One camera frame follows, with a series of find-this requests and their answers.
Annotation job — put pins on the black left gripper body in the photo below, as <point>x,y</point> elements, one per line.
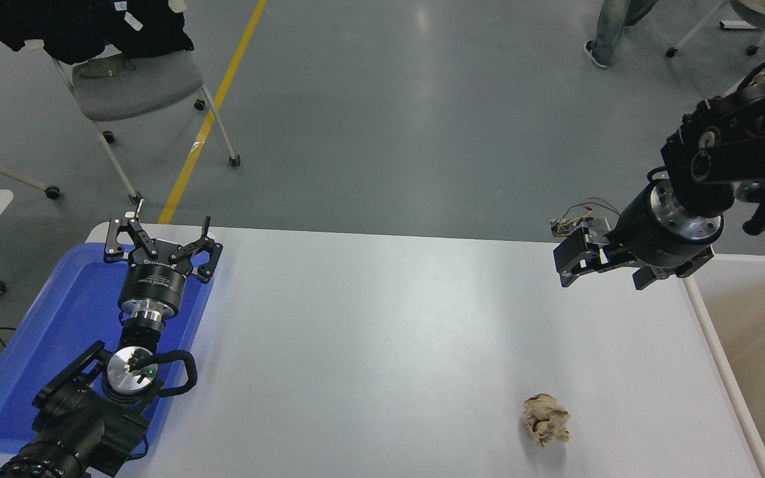
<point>157,282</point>

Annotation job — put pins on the white chair leg with caster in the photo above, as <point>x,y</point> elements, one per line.
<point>4,172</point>

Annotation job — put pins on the white frame wheeled chair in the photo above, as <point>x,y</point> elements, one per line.
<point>764,10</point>

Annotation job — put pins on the tan paper ball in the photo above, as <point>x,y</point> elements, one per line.
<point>545,418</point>

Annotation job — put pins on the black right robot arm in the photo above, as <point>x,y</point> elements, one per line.
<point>741,153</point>

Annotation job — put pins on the olive cloth item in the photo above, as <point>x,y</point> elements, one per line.
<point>100,68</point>

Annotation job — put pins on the grey seat wheeled chair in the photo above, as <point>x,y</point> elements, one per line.
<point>143,86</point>

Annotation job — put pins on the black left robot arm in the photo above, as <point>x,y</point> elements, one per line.
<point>77,425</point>

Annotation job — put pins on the blue plastic tray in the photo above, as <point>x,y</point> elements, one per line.
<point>70,318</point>

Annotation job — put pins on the black garment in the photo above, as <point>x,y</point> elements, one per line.
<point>77,26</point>

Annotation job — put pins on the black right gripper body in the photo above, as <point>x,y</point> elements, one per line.
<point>645,239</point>

